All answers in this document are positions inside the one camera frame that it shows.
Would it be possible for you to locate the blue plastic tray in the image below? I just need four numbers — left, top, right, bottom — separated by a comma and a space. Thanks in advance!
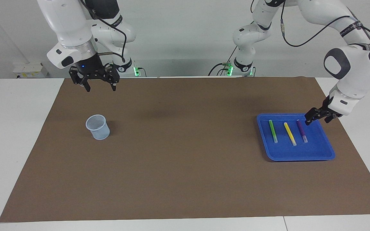
256, 113, 336, 161

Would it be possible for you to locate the white wall socket box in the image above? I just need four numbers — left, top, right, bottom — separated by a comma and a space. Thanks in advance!
13, 63, 49, 78

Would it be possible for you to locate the black left base cable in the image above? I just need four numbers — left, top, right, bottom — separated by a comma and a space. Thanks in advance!
208, 48, 240, 76

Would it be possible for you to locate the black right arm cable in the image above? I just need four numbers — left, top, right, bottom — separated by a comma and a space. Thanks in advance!
79, 0, 128, 64

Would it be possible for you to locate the yellow pen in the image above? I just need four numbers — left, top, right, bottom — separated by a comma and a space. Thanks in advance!
284, 122, 298, 146

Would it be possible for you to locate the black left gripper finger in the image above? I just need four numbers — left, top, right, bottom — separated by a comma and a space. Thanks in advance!
304, 107, 323, 126
324, 114, 343, 124

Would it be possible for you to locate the purple pen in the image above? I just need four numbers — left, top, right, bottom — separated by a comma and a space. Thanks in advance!
296, 120, 308, 143

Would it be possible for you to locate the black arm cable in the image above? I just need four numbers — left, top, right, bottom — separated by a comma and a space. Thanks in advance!
252, 0, 370, 47
79, 0, 128, 64

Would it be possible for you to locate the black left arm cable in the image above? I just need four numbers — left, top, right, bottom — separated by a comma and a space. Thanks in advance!
252, 0, 370, 47

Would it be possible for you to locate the brown table mat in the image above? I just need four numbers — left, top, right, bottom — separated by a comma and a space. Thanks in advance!
0, 76, 370, 223

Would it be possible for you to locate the translucent mesh pen cup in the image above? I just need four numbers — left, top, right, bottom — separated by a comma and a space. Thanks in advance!
85, 115, 110, 141

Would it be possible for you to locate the green pen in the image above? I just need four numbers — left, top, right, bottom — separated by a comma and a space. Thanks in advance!
269, 120, 278, 144

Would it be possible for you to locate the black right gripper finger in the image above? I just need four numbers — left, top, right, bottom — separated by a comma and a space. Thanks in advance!
69, 67, 91, 92
108, 66, 120, 91

